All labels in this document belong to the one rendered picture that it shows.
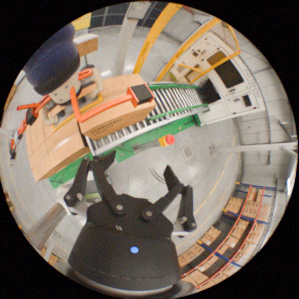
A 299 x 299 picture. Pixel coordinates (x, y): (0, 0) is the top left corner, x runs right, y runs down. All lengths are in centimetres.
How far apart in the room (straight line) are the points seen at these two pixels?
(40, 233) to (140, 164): 160
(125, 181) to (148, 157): 60
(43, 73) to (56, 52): 7
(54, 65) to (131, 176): 162
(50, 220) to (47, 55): 68
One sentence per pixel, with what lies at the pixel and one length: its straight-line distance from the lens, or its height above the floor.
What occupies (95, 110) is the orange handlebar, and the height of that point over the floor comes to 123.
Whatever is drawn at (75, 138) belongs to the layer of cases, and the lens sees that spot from 111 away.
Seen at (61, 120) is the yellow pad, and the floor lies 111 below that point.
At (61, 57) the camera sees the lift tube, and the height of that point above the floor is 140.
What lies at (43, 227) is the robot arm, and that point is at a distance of 63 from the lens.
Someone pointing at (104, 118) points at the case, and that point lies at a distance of 61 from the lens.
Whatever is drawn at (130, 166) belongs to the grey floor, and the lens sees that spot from 155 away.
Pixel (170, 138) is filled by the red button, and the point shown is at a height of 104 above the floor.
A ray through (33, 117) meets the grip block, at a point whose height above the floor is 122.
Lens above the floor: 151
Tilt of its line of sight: 70 degrees down
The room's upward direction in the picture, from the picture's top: 86 degrees clockwise
